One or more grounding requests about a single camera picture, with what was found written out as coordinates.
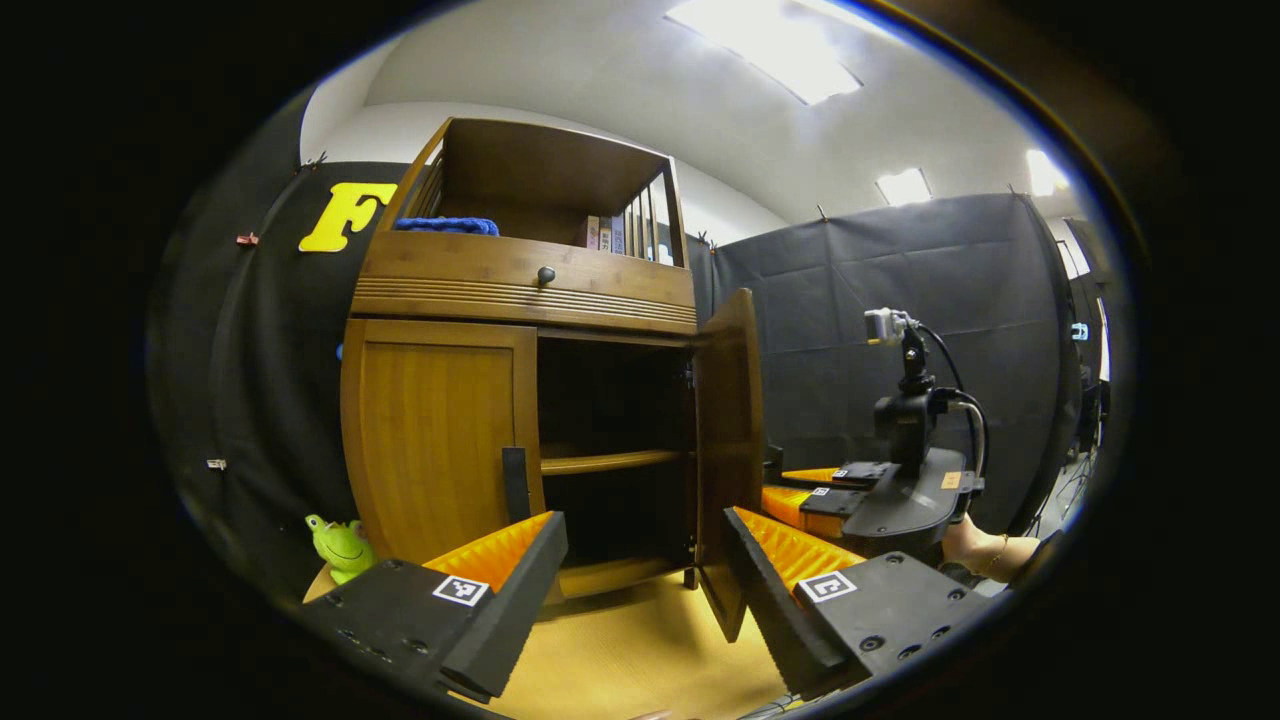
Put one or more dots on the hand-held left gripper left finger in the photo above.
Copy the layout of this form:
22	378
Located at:
520	610

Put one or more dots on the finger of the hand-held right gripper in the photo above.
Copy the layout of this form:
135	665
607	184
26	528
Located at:
862	473
840	500

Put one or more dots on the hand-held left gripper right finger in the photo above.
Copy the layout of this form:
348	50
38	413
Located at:
770	610

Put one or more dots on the wooden shoe cabinet door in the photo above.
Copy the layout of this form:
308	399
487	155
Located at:
728	440
430	440

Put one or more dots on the wooden double-door shoe cabinet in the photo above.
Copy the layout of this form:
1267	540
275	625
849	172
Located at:
450	270

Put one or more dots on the wooden cabinet drawer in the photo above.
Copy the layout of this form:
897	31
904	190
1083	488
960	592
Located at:
450	270

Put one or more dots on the black backdrop cloth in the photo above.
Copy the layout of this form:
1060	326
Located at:
880	260

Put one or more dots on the wooden inner shelf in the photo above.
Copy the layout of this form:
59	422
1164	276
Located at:
610	462

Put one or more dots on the green frog plush toy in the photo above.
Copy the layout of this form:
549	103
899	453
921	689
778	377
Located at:
342	548

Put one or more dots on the grey spine book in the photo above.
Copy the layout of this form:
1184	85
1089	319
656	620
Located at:
619	235

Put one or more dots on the dark spine book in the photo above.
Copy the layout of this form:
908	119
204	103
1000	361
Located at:
605	235

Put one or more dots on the pink spine book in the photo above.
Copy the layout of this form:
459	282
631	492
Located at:
591	233

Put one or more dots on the blue cloth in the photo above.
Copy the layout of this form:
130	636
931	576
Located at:
445	226

